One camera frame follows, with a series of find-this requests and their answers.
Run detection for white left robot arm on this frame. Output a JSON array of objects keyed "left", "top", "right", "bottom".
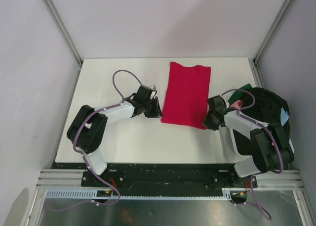
[{"left": 67, "top": 85, "right": 163, "bottom": 186}]

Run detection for aluminium corner post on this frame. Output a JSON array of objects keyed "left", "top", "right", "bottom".
[
  {"left": 37, "top": 0, "right": 83, "bottom": 66},
  {"left": 253, "top": 0, "right": 301, "bottom": 65}
]

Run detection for aluminium frame rail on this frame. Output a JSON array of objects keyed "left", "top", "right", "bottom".
[{"left": 37, "top": 169, "right": 305, "bottom": 190}]

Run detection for grey slotted cable duct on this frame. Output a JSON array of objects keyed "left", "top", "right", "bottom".
[{"left": 45, "top": 188, "right": 247, "bottom": 201}]

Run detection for right aluminium corner post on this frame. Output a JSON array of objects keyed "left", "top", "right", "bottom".
[{"left": 253, "top": 0, "right": 301, "bottom": 65}]

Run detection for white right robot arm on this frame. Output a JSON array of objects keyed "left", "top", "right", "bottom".
[{"left": 203, "top": 95, "right": 294, "bottom": 187}]

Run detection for red t shirt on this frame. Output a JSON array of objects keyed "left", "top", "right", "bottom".
[{"left": 161, "top": 61, "right": 211, "bottom": 130}]

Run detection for left aluminium corner post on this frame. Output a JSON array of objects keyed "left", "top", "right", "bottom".
[{"left": 37, "top": 0, "right": 83, "bottom": 66}]

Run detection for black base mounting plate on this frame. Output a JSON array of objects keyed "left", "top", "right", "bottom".
[{"left": 81, "top": 163, "right": 259, "bottom": 191}]

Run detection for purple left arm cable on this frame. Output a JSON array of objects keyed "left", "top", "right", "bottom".
[{"left": 46, "top": 69, "right": 146, "bottom": 212}]

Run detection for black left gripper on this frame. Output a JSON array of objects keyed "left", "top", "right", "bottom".
[{"left": 142, "top": 96, "right": 163, "bottom": 118}]

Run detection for green t shirt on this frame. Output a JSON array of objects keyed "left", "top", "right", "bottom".
[{"left": 228, "top": 84, "right": 252, "bottom": 105}]

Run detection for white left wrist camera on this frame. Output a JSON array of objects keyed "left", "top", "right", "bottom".
[{"left": 150, "top": 85, "right": 157, "bottom": 99}]

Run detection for black t shirt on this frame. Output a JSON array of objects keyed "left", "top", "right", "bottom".
[{"left": 233, "top": 87, "right": 291, "bottom": 156}]

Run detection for white perforated plastic basket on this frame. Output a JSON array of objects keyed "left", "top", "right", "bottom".
[{"left": 219, "top": 127, "right": 279, "bottom": 163}]

